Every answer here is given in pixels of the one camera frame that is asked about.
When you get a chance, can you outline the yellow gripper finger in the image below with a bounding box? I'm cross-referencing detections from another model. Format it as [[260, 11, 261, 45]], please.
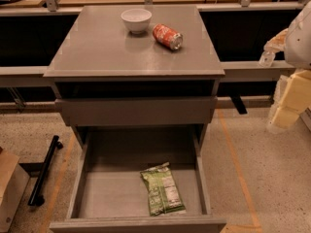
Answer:
[[271, 70, 311, 129], [263, 29, 288, 53]]

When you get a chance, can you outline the green jalapeno chip bag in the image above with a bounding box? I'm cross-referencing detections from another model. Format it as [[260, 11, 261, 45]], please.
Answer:
[[140, 162, 186, 216]]

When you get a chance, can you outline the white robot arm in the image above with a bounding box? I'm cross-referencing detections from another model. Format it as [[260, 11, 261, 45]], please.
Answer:
[[259, 2, 311, 133]]

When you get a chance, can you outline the closed grey top drawer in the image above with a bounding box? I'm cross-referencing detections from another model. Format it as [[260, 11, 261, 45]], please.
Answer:
[[55, 97, 217, 126]]

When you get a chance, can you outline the grey drawer cabinet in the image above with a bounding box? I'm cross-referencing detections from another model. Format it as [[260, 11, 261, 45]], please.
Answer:
[[45, 5, 225, 143]]

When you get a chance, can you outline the open grey middle drawer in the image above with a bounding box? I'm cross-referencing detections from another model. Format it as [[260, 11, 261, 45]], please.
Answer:
[[50, 126, 226, 233]]

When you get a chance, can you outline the clear plastic bottle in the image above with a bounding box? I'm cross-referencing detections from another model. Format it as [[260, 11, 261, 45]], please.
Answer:
[[259, 51, 275, 67]]

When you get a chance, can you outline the red soda can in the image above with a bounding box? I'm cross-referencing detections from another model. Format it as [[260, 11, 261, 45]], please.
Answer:
[[153, 23, 183, 50]]

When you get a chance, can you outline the white ceramic bowl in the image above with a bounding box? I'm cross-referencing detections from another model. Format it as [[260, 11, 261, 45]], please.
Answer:
[[121, 9, 152, 34]]

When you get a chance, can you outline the black metal bar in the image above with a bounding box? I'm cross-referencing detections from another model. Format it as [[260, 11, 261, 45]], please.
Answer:
[[27, 135, 63, 206]]

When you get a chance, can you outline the brown cardboard box left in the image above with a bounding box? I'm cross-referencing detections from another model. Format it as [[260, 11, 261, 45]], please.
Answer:
[[0, 150, 29, 233]]

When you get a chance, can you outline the grey metal rail shelf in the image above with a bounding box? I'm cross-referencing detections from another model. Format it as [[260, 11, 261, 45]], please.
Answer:
[[0, 60, 294, 88]]

